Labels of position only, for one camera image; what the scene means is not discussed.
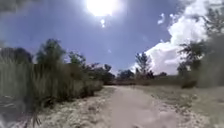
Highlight dry grass verge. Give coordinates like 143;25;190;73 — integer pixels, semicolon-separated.
31;86;116;128

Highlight pale dirt path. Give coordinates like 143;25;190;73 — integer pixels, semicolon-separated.
94;85;188;128

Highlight row of trees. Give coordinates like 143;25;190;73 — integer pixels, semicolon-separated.
0;38;168;85

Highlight dry grass field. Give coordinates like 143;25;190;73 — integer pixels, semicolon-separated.
134;84;224;128

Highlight tall reed thicket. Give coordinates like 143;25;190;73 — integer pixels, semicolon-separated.
0;56;104;114

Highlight leafy trees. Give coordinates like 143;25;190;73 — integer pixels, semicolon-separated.
176;6;224;89

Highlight tall tree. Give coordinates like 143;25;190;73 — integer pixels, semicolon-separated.
134;52;154;80

